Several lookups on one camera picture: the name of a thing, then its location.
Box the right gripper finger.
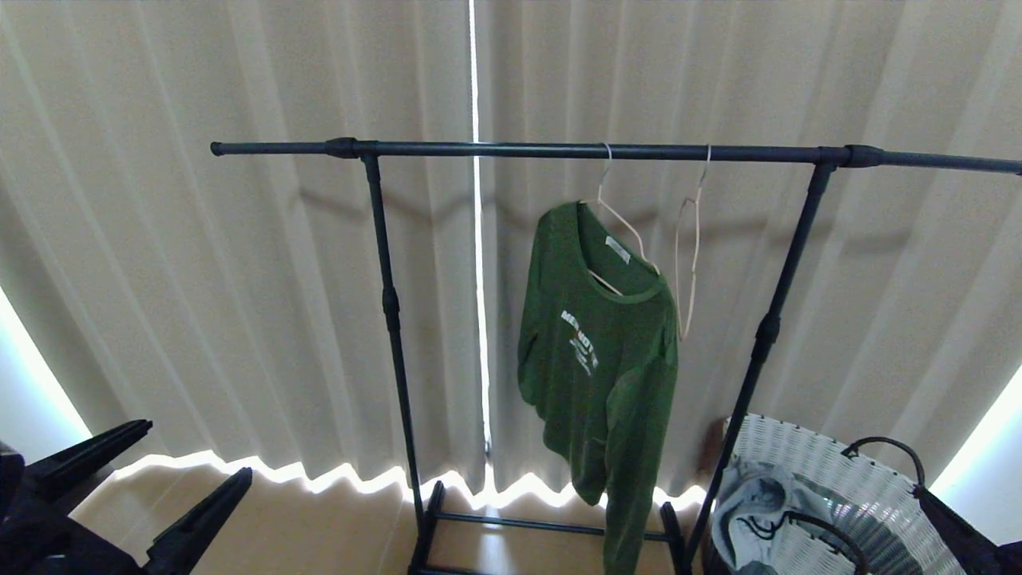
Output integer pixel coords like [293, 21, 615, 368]
[913, 486, 1003, 575]

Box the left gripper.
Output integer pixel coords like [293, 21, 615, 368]
[0, 419, 253, 575]

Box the pale grey garment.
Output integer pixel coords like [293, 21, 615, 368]
[711, 457, 839, 575]

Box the green short-sleeved shirt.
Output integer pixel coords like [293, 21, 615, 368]
[517, 200, 679, 575]

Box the pink clothes hanger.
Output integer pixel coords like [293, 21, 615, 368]
[581, 144, 664, 296]
[674, 144, 712, 341]

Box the white laundry basket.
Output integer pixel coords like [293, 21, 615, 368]
[703, 413, 967, 575]

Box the black clothes rack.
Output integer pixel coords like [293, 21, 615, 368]
[209, 137, 1022, 575]

